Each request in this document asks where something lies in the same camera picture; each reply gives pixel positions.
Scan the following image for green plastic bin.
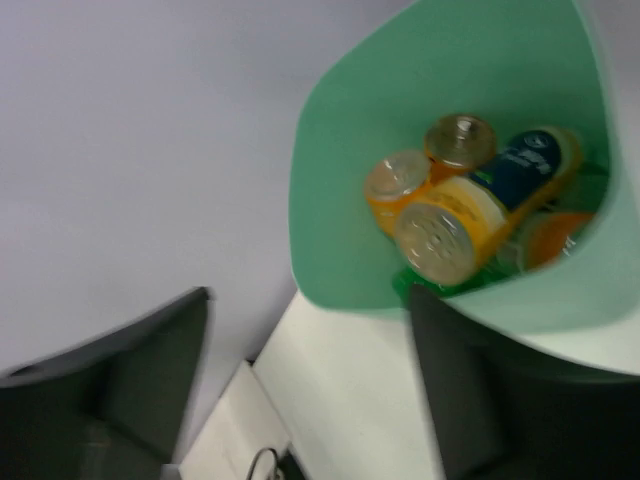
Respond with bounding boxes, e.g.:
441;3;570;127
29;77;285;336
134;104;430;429
289;1;639;373

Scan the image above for tall orange label bottle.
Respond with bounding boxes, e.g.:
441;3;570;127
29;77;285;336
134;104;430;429
518;212;594;271

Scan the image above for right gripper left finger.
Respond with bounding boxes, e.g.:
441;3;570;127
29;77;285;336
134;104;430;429
1;287;210;479

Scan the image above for small orange juice bottle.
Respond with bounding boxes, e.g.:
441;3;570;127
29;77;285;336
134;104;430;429
363;149;431;237

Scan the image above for blue label yellow bottle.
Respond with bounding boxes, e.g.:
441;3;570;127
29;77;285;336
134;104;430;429
394;126;584;286

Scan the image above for short orange bottle yellow cap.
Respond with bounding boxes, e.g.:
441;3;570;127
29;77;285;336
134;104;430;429
424;113;497;185

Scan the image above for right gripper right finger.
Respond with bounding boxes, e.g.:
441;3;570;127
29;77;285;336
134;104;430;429
409;284;639;479

